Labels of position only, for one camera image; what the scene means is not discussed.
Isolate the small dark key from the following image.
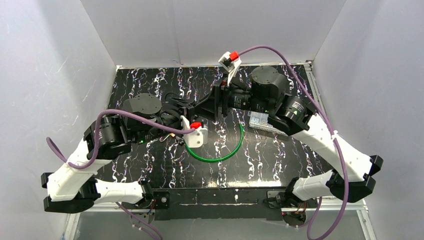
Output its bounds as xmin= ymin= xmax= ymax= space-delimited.
xmin=175 ymin=138 xmax=185 ymax=146

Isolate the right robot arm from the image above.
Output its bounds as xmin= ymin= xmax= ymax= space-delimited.
xmin=193 ymin=66 xmax=384 ymax=203

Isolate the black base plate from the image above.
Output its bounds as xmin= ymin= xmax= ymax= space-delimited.
xmin=120 ymin=187 xmax=309 ymax=222

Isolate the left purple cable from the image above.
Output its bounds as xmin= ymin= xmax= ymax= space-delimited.
xmin=45 ymin=109 xmax=196 ymax=240

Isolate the small brass padlock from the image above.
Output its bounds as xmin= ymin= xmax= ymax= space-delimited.
xmin=159 ymin=133 xmax=176 ymax=143

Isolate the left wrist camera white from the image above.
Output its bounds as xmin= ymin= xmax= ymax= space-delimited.
xmin=180 ymin=116 xmax=209 ymax=148

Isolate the clear plastic parts box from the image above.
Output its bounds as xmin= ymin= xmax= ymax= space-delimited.
xmin=248 ymin=111 xmax=288 ymax=137

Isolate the green cable lock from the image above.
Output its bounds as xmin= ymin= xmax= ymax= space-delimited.
xmin=184 ymin=122 xmax=245 ymax=164

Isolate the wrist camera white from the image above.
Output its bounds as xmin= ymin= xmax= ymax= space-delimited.
xmin=180 ymin=116 xmax=209 ymax=148
xmin=218 ymin=51 xmax=242 ymax=87

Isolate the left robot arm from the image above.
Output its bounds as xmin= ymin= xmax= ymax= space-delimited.
xmin=41 ymin=93 xmax=208 ymax=214

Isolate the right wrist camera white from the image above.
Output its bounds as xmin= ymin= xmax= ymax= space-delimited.
xmin=218 ymin=51 xmax=242 ymax=87

